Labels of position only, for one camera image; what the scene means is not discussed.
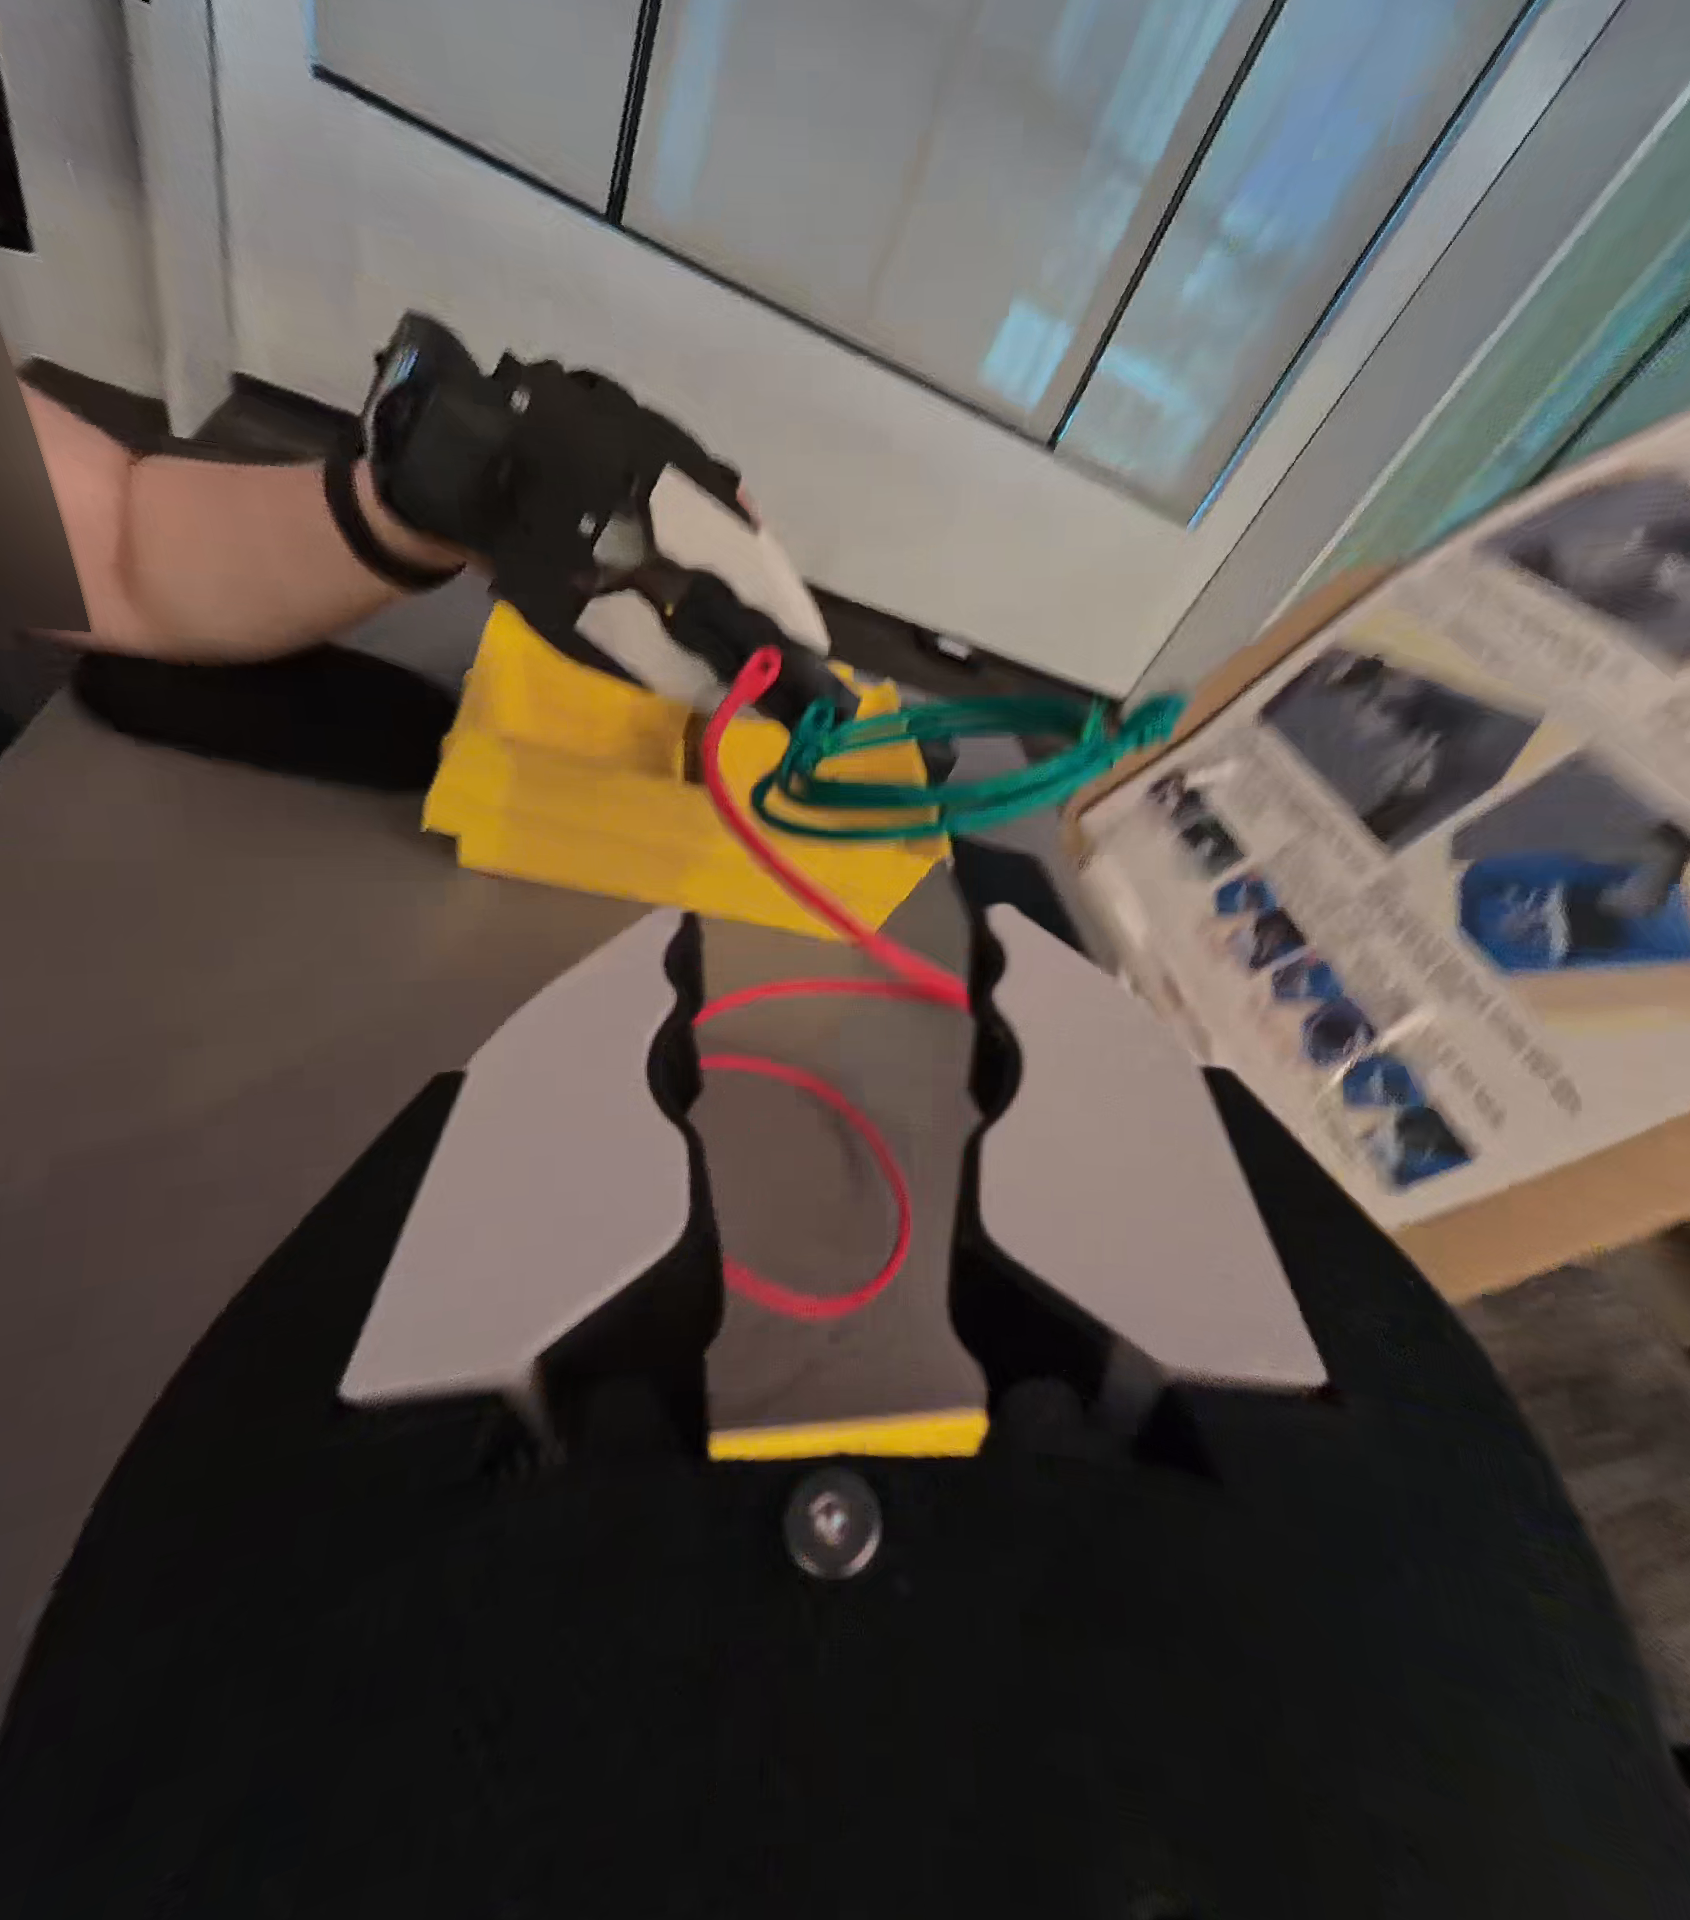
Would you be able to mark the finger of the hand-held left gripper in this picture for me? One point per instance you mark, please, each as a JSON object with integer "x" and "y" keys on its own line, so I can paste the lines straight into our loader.
{"x": 748, "y": 562}
{"x": 651, "y": 644}

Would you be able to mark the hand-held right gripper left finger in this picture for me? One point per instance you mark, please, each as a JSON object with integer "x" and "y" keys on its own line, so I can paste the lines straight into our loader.
{"x": 531, "y": 1200}

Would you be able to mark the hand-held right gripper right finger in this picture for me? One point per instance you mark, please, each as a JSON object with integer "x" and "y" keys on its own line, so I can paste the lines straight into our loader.
{"x": 1130, "y": 1200}

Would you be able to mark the person's left forearm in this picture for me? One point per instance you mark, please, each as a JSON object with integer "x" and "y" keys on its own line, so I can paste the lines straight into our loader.
{"x": 215, "y": 554}

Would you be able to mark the white framed glass door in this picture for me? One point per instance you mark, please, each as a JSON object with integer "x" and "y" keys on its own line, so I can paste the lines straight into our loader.
{"x": 860, "y": 224}

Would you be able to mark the wooden poster board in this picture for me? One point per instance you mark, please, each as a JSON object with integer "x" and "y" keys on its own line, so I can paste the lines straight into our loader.
{"x": 1611, "y": 1200}

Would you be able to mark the printed instruction poster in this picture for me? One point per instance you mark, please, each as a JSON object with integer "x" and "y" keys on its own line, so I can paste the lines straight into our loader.
{"x": 1611, "y": 720}

